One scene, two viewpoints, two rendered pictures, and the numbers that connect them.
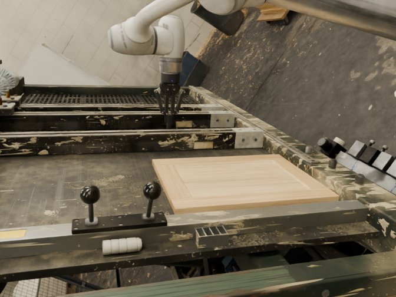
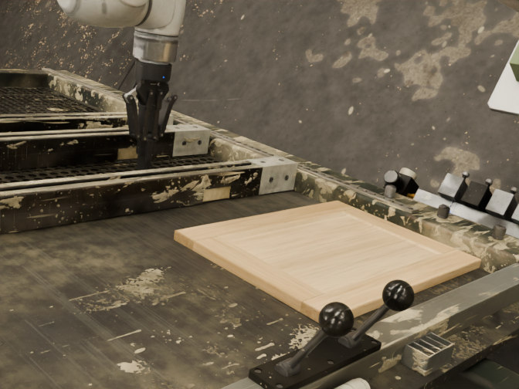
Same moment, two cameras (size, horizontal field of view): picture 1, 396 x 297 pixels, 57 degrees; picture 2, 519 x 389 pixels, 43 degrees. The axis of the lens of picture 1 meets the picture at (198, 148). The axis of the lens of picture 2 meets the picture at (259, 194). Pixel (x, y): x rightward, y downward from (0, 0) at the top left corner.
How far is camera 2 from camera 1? 64 cm
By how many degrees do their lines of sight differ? 30
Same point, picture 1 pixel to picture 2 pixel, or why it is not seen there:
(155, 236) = (366, 370)
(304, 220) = (494, 303)
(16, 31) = not seen: outside the picture
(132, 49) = (113, 16)
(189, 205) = not seen: hidden behind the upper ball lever
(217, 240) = (443, 357)
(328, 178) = (457, 235)
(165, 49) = (161, 19)
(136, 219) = (338, 348)
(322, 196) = (466, 263)
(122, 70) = not seen: outside the picture
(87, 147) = (30, 216)
